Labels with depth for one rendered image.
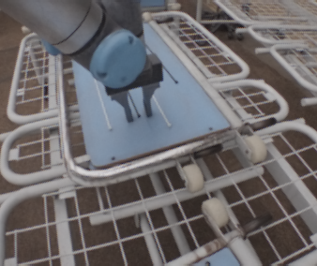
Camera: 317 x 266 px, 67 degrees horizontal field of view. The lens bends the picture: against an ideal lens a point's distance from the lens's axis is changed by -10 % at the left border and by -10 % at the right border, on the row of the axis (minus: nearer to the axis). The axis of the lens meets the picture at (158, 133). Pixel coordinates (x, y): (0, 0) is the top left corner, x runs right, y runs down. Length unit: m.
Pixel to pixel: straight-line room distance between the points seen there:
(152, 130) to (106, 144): 0.11
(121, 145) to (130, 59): 0.31
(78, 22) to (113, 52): 0.05
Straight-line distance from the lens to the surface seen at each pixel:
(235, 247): 0.51
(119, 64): 0.33
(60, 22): 0.30
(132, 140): 0.61
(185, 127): 0.63
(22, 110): 1.79
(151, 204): 0.64
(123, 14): 0.48
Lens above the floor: 1.00
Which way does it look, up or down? 45 degrees down
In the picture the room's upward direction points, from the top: straight up
